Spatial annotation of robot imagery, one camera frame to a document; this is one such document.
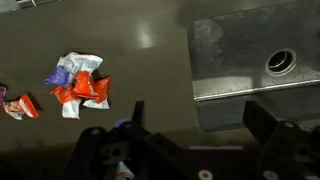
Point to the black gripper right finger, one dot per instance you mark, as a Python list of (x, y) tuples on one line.
[(258, 120)]

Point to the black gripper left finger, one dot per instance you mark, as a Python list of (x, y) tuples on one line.
[(138, 111)]

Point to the orange white gummy candy packet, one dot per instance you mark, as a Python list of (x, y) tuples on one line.
[(27, 105)]

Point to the small orange and white packet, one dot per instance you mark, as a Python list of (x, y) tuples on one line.
[(66, 100), (91, 87)]

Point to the round metal sink drain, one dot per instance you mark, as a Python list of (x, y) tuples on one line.
[(281, 62)]

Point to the stainless steel sink basin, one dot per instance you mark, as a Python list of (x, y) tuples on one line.
[(233, 50)]

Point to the white and purple crumpled packet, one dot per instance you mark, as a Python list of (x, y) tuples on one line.
[(78, 63)]

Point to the grey metal rail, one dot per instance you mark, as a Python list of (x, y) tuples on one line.
[(20, 4)]

